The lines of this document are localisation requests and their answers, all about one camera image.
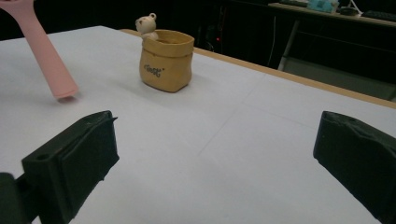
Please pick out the white-legged desk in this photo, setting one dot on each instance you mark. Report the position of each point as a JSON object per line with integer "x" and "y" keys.
{"x": 336, "y": 76}

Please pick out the wooden table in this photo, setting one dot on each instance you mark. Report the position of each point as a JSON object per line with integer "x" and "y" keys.
{"x": 280, "y": 76}

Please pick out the tan pot with bear figure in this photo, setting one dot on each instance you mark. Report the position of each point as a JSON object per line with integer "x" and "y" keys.
{"x": 165, "y": 65}

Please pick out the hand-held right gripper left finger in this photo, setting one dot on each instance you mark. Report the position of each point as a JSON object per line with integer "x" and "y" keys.
{"x": 81, "y": 155}

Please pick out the teal box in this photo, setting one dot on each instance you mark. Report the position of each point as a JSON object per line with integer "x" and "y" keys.
{"x": 322, "y": 5}

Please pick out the pink hairbrush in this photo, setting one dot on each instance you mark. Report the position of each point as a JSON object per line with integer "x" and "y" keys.
{"x": 46, "y": 59}

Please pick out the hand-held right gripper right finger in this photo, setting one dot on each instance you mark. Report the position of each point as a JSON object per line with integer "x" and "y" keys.
{"x": 364, "y": 155}

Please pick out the white table cover sheet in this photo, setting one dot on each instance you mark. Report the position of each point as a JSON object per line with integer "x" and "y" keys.
{"x": 218, "y": 140}

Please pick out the dark keyboard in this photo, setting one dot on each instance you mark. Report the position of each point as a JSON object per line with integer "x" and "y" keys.
{"x": 379, "y": 15}

